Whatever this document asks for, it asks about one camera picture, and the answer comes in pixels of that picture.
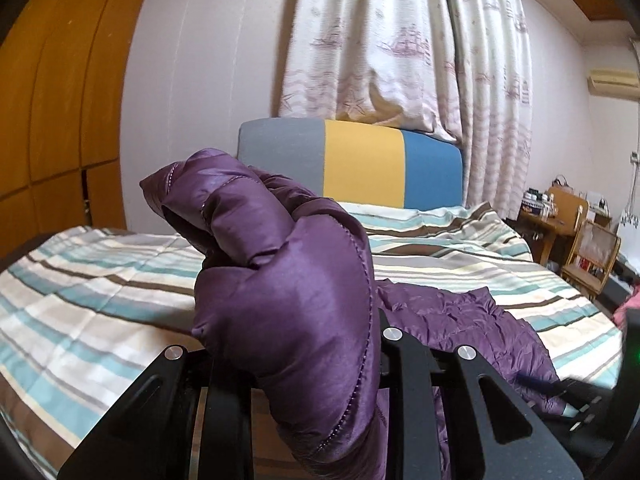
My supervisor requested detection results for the wooden wardrobe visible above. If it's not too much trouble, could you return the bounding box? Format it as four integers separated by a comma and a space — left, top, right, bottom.
1, 0, 144, 257

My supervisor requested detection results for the pink cloth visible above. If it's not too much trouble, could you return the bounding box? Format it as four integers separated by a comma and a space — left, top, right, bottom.
613, 286, 640, 330

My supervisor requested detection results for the striped bed duvet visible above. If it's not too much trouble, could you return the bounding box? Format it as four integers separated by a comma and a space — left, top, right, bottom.
1, 204, 623, 479

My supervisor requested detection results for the grey yellow blue headboard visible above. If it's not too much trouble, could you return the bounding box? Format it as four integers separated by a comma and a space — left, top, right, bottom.
238, 118, 463, 210

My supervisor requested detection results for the wooden desk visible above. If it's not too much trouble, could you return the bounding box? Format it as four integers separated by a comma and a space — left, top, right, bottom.
518, 178, 589, 266

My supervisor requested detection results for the white patterned curtain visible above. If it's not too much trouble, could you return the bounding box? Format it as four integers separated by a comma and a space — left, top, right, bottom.
279, 0, 533, 219

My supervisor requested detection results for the purple quilted down jacket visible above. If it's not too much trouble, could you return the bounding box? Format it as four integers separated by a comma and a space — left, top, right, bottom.
141, 148, 556, 479

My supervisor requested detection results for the wall air conditioner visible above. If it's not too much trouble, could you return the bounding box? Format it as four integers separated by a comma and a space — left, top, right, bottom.
587, 68, 640, 101

